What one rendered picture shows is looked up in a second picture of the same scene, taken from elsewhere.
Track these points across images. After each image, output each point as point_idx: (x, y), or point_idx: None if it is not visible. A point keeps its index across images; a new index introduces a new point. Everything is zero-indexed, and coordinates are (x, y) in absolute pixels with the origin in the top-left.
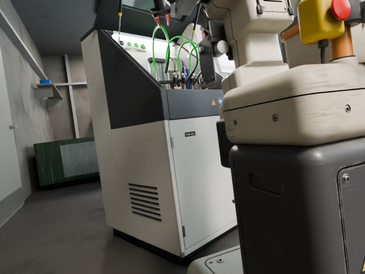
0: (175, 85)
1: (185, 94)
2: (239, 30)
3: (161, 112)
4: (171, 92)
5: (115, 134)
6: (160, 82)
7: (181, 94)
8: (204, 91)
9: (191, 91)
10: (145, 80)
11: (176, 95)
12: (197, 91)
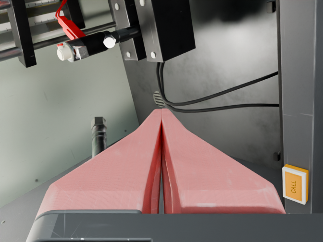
0: (192, 112)
1: (322, 148)
2: None
3: None
4: (316, 211)
5: None
6: (27, 40)
7: (322, 167)
8: (321, 25)
9: (317, 119)
10: None
11: (322, 187)
12: (319, 77)
